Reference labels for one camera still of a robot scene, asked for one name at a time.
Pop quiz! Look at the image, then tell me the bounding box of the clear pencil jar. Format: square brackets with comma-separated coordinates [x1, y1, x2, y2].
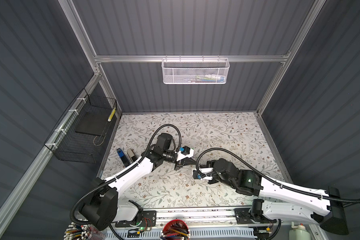
[63, 222, 95, 240]

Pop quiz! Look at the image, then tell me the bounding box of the yellow marker pen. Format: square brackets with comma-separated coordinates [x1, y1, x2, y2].
[107, 108, 116, 122]

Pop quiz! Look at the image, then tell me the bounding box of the black wire wall basket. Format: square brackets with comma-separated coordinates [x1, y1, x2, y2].
[45, 90, 118, 164]

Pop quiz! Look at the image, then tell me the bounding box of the white plastic bottle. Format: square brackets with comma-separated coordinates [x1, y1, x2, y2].
[289, 222, 311, 240]

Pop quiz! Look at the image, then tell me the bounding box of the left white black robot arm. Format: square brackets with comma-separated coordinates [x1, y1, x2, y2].
[78, 133, 196, 231]

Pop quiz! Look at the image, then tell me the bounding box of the white mesh wall basket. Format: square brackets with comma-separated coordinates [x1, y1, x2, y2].
[161, 57, 230, 85]

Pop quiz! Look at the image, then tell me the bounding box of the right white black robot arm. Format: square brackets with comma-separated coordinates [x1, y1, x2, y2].
[193, 159, 349, 236]

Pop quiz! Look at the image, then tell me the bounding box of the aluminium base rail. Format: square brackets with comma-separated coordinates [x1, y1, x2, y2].
[113, 202, 316, 240]

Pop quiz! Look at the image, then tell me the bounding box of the blue usb stick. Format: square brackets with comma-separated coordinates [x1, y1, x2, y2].
[117, 148, 131, 167]

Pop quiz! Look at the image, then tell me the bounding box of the red pencil cup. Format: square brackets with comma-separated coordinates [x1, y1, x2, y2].
[160, 219, 191, 240]

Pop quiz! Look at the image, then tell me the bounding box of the left black corrugated cable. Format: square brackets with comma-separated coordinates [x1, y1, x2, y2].
[69, 123, 182, 226]

